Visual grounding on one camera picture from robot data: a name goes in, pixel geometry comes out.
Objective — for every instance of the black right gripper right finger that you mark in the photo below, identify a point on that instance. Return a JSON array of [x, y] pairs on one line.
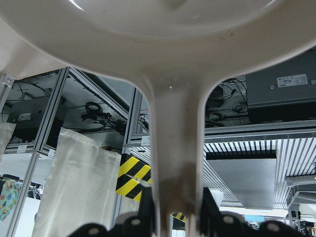
[[216, 223]]

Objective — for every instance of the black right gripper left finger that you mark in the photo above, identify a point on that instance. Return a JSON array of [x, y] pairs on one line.
[[140, 223]]

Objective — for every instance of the white plastic dustpan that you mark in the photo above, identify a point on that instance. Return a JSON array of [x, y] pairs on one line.
[[175, 52]]

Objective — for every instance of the yellow black hazard tape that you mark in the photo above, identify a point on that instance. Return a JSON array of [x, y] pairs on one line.
[[131, 170]]

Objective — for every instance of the white fabric sack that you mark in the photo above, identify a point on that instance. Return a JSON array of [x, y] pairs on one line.
[[80, 187]]

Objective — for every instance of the grey control box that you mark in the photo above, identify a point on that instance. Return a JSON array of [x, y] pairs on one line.
[[286, 91]]

